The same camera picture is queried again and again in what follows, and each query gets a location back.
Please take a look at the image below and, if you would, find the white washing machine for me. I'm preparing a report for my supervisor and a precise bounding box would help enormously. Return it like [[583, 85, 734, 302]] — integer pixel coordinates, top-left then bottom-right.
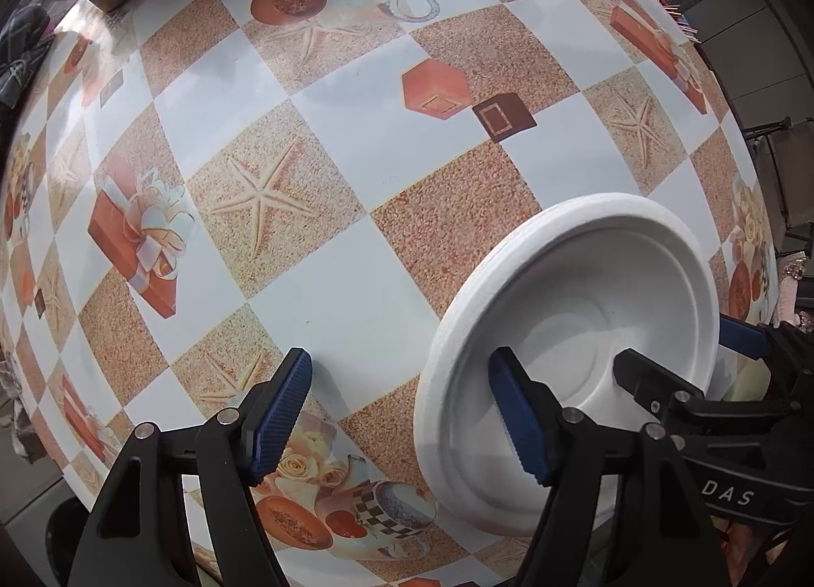
[[0, 466, 128, 587]]

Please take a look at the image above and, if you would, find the bundle of colored sticks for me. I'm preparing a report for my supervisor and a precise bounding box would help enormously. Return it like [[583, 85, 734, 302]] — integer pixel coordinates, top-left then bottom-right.
[[642, 0, 704, 44]]

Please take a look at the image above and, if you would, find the white foam plate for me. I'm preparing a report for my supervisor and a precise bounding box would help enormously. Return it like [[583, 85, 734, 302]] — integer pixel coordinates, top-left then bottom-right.
[[413, 193, 722, 537]]

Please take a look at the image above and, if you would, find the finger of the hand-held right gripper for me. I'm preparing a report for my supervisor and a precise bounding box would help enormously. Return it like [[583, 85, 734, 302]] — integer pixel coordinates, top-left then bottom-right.
[[718, 315, 814, 400], [614, 348, 802, 435]]

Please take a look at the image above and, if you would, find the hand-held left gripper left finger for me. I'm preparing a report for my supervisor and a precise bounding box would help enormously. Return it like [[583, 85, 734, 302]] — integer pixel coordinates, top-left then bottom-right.
[[67, 346, 314, 587]]

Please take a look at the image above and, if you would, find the pink glitter slipper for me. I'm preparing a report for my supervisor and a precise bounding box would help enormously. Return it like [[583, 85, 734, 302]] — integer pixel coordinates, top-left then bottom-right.
[[779, 250, 814, 334]]

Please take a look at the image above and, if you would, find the dark metal rack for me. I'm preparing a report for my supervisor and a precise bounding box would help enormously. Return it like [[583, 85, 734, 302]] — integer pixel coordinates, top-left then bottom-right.
[[744, 116, 814, 257]]

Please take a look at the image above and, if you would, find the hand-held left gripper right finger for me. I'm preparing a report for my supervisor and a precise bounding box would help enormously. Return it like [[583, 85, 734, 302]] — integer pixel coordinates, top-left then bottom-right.
[[488, 345, 732, 587]]

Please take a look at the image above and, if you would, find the white paper bowl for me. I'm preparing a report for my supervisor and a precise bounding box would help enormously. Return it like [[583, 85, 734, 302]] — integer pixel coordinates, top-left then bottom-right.
[[423, 199, 722, 531]]

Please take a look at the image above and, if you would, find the printed checkered tablecloth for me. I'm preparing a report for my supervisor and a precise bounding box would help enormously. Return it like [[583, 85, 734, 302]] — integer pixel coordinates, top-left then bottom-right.
[[0, 0, 780, 581]]

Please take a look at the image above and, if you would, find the dark cloth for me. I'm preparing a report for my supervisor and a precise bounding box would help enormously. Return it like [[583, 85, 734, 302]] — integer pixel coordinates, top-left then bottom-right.
[[0, 5, 55, 111]]

